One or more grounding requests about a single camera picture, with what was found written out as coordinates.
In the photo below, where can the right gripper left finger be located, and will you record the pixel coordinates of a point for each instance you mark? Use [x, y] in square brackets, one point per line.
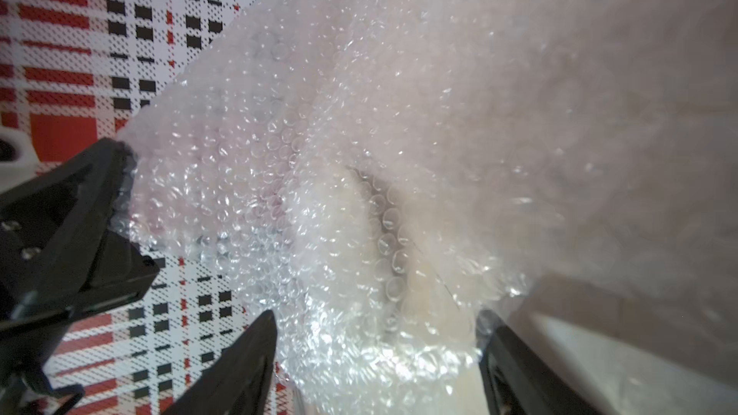
[240, 380]

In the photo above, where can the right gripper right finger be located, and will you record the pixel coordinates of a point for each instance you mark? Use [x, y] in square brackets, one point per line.
[516, 380]

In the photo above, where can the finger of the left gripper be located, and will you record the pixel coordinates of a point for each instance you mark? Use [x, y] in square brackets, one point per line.
[61, 259]

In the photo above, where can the bubble plate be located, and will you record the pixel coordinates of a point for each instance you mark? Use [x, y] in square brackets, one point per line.
[392, 176]

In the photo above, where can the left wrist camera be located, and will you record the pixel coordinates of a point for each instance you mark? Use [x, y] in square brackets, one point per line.
[19, 160]

